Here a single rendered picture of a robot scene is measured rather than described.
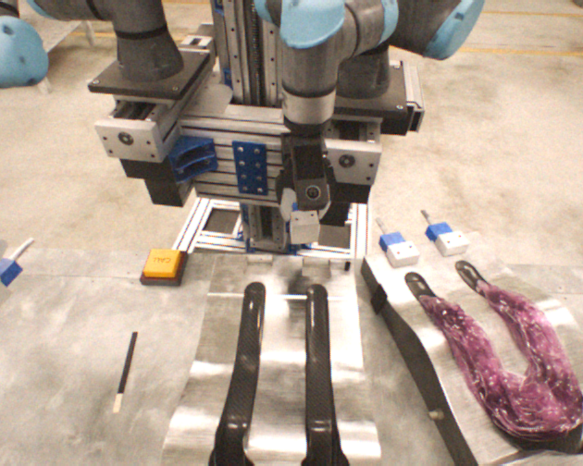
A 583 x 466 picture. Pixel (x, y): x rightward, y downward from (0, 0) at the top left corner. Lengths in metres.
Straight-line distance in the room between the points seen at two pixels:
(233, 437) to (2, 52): 0.52
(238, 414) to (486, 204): 2.01
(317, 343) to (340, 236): 1.07
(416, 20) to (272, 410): 0.65
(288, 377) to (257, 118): 0.62
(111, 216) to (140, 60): 1.38
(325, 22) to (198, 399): 0.50
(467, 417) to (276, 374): 0.28
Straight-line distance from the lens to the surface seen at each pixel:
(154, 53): 0.96
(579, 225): 2.50
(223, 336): 0.62
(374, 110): 0.82
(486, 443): 0.63
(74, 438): 0.73
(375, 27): 0.57
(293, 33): 0.48
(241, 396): 0.56
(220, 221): 1.71
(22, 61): 0.55
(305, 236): 0.67
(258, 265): 0.71
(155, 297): 0.79
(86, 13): 0.98
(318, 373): 0.59
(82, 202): 2.38
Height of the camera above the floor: 1.43
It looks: 48 degrees down
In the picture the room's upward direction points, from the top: straight up
